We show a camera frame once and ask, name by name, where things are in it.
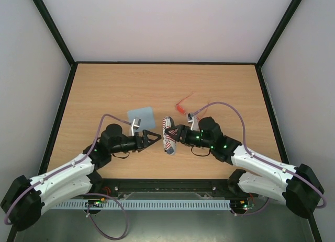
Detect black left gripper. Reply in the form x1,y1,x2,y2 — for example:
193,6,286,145
110,130,162,154

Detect stars and stripes glasses case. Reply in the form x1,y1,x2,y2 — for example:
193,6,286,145
162,116,176,156

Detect light blue cleaning cloth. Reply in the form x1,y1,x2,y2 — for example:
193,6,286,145
127,107,156,132

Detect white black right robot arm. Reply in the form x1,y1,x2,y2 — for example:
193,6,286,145
162,117,325,218

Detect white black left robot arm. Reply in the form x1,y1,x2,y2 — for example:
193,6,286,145
1,124,162,231

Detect red sunglasses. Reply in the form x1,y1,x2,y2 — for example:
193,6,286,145
175,91,195,116

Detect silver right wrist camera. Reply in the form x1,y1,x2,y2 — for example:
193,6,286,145
187,113,199,131

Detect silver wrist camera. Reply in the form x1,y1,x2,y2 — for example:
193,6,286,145
129,117,141,136
187,113,199,131

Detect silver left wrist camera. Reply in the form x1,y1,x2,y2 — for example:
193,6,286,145
129,117,141,136

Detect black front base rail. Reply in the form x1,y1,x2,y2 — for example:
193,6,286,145
100,178,236,193

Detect light blue slotted cable duct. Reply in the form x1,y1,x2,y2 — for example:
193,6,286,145
53,199,231,211

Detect black left frame post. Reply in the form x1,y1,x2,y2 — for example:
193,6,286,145
32,0,75,66

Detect black frame post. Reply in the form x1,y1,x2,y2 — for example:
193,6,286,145
256,0,308,67
32,0,75,66

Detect black right frame post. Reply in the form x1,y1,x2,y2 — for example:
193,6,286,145
256,0,308,67

